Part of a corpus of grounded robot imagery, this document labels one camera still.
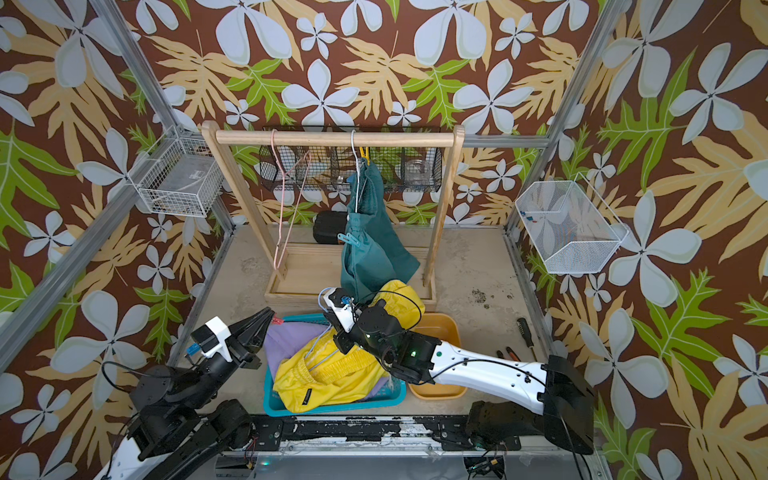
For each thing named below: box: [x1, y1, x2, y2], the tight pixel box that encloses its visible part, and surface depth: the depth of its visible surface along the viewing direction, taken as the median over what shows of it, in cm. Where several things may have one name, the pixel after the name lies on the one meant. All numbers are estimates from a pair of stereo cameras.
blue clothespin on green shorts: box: [337, 233, 361, 247], surface depth 64 cm
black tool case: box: [313, 211, 348, 245], surface depth 117 cm
